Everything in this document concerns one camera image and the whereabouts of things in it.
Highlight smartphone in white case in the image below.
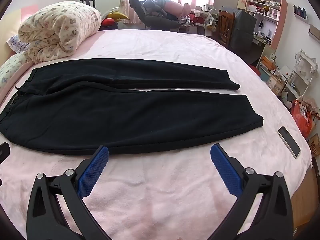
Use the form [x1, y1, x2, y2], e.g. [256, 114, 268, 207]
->
[277, 126, 301, 158]

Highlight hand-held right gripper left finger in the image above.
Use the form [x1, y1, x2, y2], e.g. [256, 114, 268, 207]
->
[26, 145, 112, 240]

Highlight pink cushion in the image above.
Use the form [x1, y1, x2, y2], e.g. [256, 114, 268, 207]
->
[157, 0, 188, 18]

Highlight black pants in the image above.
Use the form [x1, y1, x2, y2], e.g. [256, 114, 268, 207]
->
[0, 58, 264, 155]

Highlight pink bed blanket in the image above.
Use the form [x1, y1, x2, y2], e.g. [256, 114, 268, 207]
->
[0, 29, 314, 240]

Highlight white wire rack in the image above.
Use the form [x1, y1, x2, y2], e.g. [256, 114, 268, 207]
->
[285, 50, 319, 98]

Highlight yellow plush toy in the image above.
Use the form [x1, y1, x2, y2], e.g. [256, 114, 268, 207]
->
[110, 11, 130, 22]

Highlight floral pillow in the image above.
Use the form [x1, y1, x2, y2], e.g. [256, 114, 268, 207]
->
[0, 51, 32, 88]

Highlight pink bookshelf desk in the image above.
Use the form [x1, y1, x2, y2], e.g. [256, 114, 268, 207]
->
[239, 0, 288, 50]

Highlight printed cardboard box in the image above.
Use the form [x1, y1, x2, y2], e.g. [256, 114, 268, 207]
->
[269, 74, 287, 95]

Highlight rolled floral duvet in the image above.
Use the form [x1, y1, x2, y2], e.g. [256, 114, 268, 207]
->
[17, 1, 102, 64]

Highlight beige bed headboard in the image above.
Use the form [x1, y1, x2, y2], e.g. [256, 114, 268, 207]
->
[0, 5, 33, 63]

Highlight wooden chair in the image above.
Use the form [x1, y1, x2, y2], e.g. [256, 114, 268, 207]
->
[217, 9, 236, 48]

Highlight orange plastic bag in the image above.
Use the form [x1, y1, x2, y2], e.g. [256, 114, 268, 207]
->
[291, 99, 314, 138]

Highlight purple patterned pillow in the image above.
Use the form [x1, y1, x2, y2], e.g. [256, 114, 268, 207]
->
[7, 35, 30, 54]

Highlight black recliner with clothes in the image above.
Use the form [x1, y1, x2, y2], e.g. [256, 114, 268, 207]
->
[127, 0, 185, 28]

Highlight brown cardboard box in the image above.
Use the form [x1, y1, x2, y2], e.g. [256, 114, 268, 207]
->
[310, 134, 320, 155]

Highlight dark grey storage cabinet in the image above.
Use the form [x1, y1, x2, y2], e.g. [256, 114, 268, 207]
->
[229, 8, 257, 52]

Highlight white carton with orange mark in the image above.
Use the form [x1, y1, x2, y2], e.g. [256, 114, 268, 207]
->
[279, 65, 293, 80]

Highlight wall shelf with dark items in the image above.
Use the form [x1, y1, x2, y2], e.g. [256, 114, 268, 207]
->
[293, 4, 308, 23]

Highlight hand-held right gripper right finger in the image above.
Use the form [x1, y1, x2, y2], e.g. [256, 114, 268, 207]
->
[209, 143, 293, 240]

